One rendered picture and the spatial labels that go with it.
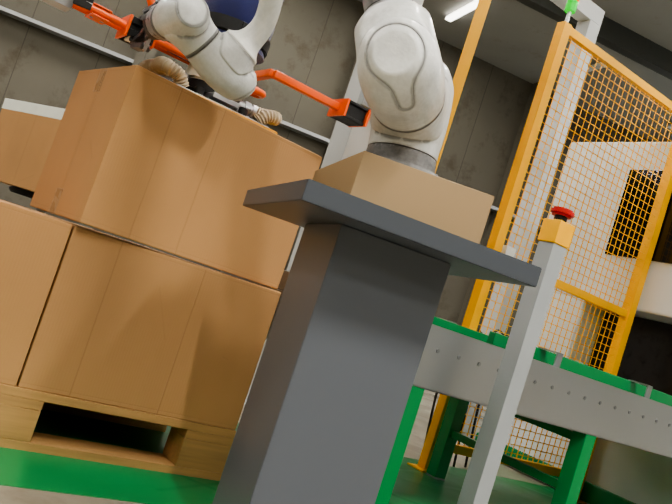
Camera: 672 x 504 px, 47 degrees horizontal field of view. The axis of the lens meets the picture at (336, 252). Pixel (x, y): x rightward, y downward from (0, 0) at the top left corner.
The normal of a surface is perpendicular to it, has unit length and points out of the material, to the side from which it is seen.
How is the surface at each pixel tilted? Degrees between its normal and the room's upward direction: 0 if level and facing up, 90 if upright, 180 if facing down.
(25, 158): 90
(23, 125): 90
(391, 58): 93
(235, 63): 103
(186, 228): 90
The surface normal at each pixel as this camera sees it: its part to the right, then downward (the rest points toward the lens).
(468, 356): 0.54, 0.12
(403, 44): -0.18, -0.07
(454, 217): 0.32, 0.04
